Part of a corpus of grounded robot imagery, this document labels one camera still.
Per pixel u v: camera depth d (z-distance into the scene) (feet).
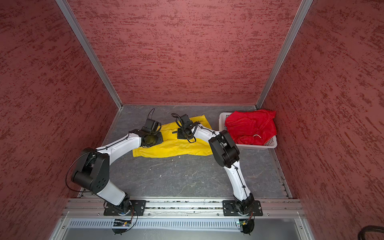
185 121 2.67
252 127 3.28
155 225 2.54
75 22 2.49
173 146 3.11
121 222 2.38
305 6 2.33
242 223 2.34
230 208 2.43
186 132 2.49
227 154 1.87
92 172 1.49
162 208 2.49
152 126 2.42
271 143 3.01
